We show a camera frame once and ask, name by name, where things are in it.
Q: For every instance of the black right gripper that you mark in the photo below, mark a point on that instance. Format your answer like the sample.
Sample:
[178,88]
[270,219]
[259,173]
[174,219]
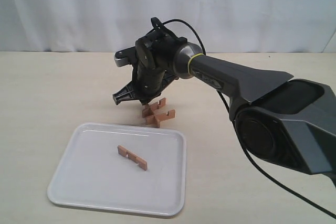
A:
[145,85]

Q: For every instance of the notched wooden piece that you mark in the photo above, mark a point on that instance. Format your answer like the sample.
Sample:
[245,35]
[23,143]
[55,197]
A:
[156,119]
[170,113]
[149,109]
[133,157]

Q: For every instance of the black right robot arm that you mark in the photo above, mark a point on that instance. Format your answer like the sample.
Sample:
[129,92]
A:
[279,119]

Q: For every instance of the white backdrop curtain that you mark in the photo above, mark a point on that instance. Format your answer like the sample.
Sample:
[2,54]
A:
[223,25]

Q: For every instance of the white plastic tray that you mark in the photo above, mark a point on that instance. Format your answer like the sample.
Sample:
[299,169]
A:
[92,175]

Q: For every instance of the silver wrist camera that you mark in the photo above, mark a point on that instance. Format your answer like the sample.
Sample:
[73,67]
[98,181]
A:
[125,57]

